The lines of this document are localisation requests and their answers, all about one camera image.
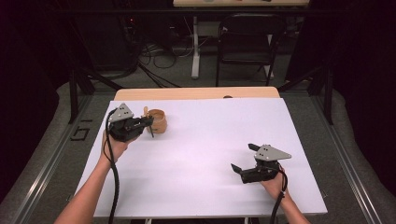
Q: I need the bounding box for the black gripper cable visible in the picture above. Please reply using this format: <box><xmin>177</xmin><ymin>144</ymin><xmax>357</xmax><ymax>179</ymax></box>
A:
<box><xmin>268</xmin><ymin>164</ymin><xmax>290</xmax><ymax>224</ymax></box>
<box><xmin>105</xmin><ymin>108</ymin><xmax>121</xmax><ymax>224</ymax></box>

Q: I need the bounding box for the black metal stand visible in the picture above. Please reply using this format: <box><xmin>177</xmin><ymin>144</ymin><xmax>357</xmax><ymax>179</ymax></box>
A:
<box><xmin>277</xmin><ymin>63</ymin><xmax>334</xmax><ymax>126</ymax></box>
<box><xmin>67</xmin><ymin>64</ymin><xmax>124</xmax><ymax>125</ymax></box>

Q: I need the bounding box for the white board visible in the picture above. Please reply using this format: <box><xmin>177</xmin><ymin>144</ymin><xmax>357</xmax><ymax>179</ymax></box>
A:
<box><xmin>75</xmin><ymin>97</ymin><xmax>328</xmax><ymax>219</ymax></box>

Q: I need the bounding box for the black cabinet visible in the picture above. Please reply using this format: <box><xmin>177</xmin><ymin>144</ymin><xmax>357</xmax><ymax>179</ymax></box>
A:
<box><xmin>74</xmin><ymin>14</ymin><xmax>139</xmax><ymax>72</ymax></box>

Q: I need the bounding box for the wooden table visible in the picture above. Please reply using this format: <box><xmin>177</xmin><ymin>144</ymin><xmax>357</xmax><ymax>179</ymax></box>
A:
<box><xmin>113</xmin><ymin>86</ymin><xmax>281</xmax><ymax>102</ymax></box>

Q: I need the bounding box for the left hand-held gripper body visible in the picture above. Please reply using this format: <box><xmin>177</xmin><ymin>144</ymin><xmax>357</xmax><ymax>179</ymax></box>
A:
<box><xmin>107</xmin><ymin>103</ymin><xmax>148</xmax><ymax>143</ymax></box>

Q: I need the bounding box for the aluminium floor rail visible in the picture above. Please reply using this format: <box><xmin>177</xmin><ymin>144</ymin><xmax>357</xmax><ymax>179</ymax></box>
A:
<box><xmin>8</xmin><ymin>92</ymin><xmax>94</xmax><ymax>224</ymax></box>
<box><xmin>311</xmin><ymin>92</ymin><xmax>385</xmax><ymax>224</ymax></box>

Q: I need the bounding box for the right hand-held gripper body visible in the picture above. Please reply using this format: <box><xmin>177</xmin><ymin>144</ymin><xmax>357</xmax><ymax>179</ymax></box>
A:
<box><xmin>240</xmin><ymin>144</ymin><xmax>293</xmax><ymax>185</ymax></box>

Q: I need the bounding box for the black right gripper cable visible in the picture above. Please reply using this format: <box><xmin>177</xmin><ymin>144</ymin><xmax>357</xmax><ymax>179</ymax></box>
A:
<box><xmin>268</xmin><ymin>164</ymin><xmax>290</xmax><ymax>224</ymax></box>

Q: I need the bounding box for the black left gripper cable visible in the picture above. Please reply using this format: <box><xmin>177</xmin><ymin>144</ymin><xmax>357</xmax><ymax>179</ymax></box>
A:
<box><xmin>105</xmin><ymin>108</ymin><xmax>121</xmax><ymax>224</ymax></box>

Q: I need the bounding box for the person's left hand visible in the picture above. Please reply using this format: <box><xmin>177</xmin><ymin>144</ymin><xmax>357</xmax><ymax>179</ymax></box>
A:
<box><xmin>100</xmin><ymin>130</ymin><xmax>140</xmax><ymax>165</ymax></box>

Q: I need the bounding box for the black folding chair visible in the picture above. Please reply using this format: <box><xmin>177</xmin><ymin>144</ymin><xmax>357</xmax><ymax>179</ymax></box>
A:
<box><xmin>215</xmin><ymin>12</ymin><xmax>288</xmax><ymax>88</ymax></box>

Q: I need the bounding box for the person's right hand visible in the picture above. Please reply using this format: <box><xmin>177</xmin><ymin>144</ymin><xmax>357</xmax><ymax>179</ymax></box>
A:
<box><xmin>260</xmin><ymin>167</ymin><xmax>292</xmax><ymax>201</ymax></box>

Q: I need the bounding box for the white desk leg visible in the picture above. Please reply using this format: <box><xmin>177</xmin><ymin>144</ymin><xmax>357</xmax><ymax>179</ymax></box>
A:
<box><xmin>190</xmin><ymin>16</ymin><xmax>201</xmax><ymax>79</ymax></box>

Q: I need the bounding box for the light wooden desk top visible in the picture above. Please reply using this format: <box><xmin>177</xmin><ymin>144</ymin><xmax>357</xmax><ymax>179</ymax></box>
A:
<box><xmin>172</xmin><ymin>0</ymin><xmax>311</xmax><ymax>8</ymax></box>

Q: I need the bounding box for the bundle of floor cables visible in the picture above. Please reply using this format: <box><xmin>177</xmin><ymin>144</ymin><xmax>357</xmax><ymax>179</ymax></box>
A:
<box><xmin>134</xmin><ymin>41</ymin><xmax>191</xmax><ymax>89</ymax></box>

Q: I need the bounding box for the round wooden cup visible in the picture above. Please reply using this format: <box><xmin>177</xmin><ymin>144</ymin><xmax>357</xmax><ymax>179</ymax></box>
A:
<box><xmin>146</xmin><ymin>107</ymin><xmax>168</xmax><ymax>134</ymax></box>

